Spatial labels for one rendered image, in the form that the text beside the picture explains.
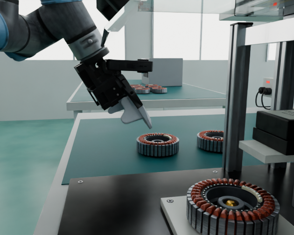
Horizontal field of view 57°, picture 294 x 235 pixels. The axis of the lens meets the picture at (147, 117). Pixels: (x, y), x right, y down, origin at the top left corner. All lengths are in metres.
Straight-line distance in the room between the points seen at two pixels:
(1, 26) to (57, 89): 4.36
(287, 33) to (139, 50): 4.45
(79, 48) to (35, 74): 4.29
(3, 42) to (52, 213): 0.29
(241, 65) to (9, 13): 0.41
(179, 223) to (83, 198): 0.17
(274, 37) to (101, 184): 0.37
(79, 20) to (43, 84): 4.29
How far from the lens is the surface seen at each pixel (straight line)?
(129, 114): 0.61
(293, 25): 0.42
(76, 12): 0.60
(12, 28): 0.53
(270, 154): 0.34
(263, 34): 0.48
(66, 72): 4.81
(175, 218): 0.38
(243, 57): 0.54
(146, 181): 0.51
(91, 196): 0.47
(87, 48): 0.60
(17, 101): 5.00
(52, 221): 0.46
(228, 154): 0.56
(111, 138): 0.85
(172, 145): 0.68
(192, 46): 5.06
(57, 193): 0.54
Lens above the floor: 0.99
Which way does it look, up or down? 12 degrees down
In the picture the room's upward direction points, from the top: straight up
